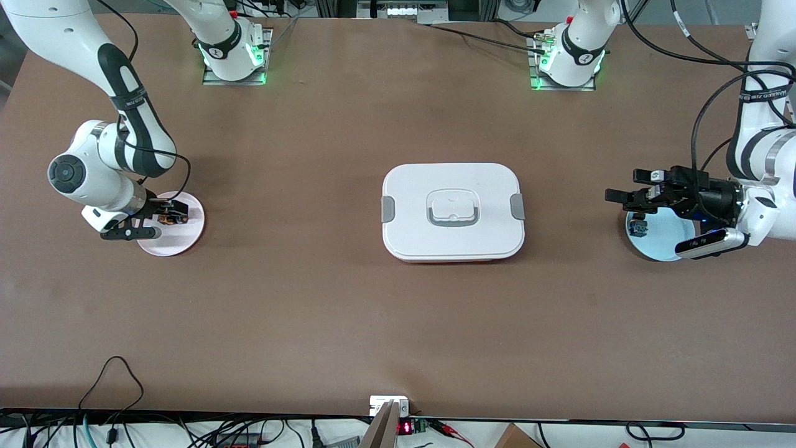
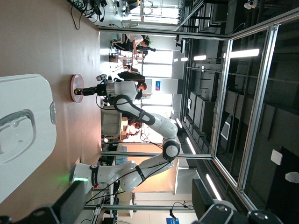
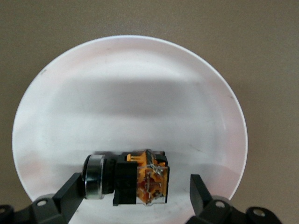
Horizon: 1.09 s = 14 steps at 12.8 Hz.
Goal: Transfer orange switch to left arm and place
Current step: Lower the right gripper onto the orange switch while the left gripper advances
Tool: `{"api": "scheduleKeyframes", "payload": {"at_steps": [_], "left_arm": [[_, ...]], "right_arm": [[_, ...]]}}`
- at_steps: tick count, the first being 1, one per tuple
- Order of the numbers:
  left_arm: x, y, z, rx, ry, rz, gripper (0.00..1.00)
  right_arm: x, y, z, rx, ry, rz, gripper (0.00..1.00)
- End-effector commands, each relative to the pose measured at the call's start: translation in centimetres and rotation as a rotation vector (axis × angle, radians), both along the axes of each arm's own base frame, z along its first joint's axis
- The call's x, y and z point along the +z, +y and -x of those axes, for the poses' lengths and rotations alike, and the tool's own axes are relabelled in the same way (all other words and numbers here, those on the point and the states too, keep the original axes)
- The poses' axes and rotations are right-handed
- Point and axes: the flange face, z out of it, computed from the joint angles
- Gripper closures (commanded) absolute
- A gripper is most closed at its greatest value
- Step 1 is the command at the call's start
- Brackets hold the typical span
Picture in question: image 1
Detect white lunch box grey clasps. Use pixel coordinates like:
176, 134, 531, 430
381, 163, 525, 263

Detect brown cardboard box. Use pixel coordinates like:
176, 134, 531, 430
494, 423, 543, 448

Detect pink round plate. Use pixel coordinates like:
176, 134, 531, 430
136, 191, 205, 257

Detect light blue round plate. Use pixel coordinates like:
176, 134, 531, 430
625, 207, 696, 262

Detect white power strip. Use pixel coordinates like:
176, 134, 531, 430
357, 0, 450, 20

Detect aluminium profile bar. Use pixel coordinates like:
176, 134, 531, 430
359, 401, 399, 448

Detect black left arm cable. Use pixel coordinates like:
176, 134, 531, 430
622, 0, 796, 187

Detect black looped cable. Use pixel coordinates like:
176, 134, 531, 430
78, 356, 145, 430

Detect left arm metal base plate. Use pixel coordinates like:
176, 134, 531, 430
528, 34, 597, 92

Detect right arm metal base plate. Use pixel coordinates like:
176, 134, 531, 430
202, 27, 274, 86

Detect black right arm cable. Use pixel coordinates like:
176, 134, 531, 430
93, 0, 192, 201

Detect thin black cable loop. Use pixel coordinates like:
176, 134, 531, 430
624, 421, 686, 442

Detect black cable to arm base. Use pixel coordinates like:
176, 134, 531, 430
429, 22, 549, 54

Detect white metal bracket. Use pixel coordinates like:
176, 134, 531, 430
369, 395, 410, 417

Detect red clip wires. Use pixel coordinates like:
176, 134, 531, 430
429, 419, 474, 448

